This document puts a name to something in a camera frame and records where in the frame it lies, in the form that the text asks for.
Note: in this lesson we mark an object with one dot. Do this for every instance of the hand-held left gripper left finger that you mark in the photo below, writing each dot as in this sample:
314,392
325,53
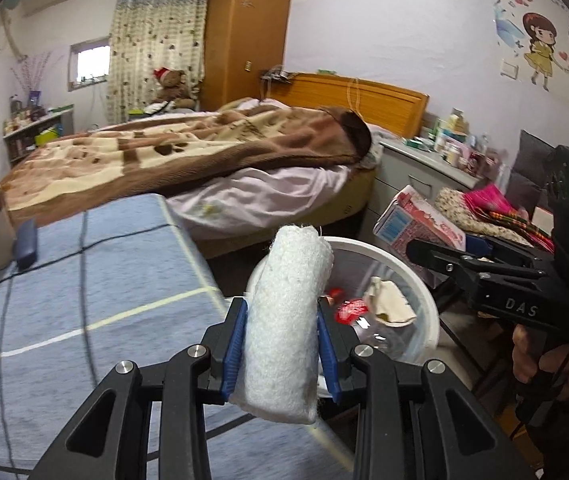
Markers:
234,355

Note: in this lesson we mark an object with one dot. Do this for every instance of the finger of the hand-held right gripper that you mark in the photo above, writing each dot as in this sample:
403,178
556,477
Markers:
477,245
434,255

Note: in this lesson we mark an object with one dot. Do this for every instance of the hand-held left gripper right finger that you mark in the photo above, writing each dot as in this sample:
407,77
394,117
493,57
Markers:
327,355

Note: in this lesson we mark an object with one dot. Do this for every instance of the white round trash bin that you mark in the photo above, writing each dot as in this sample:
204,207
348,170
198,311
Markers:
414,280

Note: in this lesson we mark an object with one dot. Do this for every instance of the red strawberry milk carton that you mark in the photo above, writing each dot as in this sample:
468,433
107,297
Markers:
414,220

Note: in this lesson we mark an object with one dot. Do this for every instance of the crushed clear plastic bottle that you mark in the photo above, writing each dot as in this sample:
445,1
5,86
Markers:
349,310

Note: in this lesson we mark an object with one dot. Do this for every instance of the white towel roll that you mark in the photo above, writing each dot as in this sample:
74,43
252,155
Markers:
284,320

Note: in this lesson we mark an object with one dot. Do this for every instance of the beige paper bag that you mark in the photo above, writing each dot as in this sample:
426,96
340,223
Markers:
389,305

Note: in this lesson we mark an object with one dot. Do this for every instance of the person's right hand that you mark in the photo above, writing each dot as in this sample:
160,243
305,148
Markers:
564,365

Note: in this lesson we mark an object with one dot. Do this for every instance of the floral cloth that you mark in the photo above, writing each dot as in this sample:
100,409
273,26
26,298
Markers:
459,207

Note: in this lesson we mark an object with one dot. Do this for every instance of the pink plaid cloth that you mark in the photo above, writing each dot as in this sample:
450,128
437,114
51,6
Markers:
499,210

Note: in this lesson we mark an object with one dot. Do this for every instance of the clear plastic bin liner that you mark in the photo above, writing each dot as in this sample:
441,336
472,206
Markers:
394,345

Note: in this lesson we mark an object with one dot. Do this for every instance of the grey drawer cabinet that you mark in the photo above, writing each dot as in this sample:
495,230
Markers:
404,175

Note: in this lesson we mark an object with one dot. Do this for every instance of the cluster of boxes and bottles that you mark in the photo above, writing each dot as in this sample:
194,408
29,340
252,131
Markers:
449,135

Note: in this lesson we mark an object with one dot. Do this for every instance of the blue checked table cloth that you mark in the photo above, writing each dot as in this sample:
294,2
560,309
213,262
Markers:
114,270

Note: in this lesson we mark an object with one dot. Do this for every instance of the pink bed sheet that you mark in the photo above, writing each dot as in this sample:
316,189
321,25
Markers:
264,195

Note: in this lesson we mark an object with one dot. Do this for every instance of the wooden bed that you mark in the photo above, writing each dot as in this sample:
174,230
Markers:
364,100

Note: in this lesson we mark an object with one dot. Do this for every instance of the brown patterned blanket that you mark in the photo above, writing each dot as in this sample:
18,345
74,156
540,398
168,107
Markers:
164,155

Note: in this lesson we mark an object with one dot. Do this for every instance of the dark blue case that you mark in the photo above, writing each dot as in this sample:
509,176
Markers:
27,247

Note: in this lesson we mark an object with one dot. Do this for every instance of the power strip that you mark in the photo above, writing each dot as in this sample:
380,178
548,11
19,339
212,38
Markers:
277,75

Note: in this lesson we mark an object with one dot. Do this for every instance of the brown teddy bear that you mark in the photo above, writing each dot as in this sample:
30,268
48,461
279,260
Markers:
174,85

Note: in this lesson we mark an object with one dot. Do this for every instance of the green box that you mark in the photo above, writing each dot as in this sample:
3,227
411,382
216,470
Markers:
47,137

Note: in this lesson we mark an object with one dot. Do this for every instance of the wooden wardrobe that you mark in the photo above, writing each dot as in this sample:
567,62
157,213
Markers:
244,35

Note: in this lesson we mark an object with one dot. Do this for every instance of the white shelf desk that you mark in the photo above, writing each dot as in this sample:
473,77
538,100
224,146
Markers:
39,125

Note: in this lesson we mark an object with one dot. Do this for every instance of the group of toiletry bottles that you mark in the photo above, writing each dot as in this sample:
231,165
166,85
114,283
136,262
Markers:
24,115

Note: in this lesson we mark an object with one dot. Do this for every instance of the small window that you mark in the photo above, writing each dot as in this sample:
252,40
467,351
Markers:
92,62

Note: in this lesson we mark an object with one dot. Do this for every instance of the patterned curtain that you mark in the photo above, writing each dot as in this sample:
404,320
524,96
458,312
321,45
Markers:
154,35

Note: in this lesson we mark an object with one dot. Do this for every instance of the purple flower branches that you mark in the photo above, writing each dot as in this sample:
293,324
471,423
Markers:
34,72

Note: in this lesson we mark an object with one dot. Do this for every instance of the air conditioner pipe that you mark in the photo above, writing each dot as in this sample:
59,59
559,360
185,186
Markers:
14,35

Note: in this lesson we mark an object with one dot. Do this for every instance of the white wall switch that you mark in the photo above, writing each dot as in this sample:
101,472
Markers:
509,68

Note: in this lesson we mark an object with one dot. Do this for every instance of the cartoon wall sticker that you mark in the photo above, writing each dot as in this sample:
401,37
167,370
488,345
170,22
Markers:
539,45

